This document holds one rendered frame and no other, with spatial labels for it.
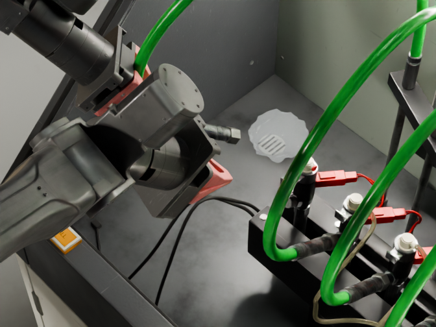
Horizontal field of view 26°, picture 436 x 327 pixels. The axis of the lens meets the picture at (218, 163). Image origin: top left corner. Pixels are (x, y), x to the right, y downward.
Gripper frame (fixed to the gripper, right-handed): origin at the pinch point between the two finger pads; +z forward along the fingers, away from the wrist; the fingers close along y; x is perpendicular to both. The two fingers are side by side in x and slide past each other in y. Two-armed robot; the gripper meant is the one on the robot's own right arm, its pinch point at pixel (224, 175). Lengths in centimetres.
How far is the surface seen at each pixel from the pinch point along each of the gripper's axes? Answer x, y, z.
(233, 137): 11.1, -1.7, 12.4
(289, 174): -7.3, 7.2, -2.2
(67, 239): 16.9, -28.1, 7.1
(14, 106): 130, -84, 89
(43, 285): 23, -44, 18
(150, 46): 13.0, 5.4, -8.1
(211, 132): 11.7, -2.3, 8.9
